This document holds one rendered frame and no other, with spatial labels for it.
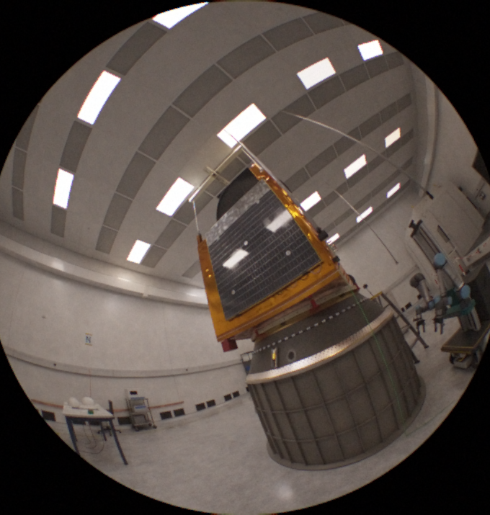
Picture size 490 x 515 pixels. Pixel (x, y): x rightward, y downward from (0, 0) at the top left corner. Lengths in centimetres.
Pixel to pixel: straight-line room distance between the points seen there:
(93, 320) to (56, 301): 130
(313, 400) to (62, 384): 529
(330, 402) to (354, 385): 24
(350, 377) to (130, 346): 538
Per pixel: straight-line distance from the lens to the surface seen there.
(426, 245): 247
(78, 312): 578
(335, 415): 173
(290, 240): 179
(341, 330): 168
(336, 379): 161
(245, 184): 362
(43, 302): 597
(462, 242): 799
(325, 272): 161
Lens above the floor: 137
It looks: 34 degrees up
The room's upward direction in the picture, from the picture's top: 21 degrees counter-clockwise
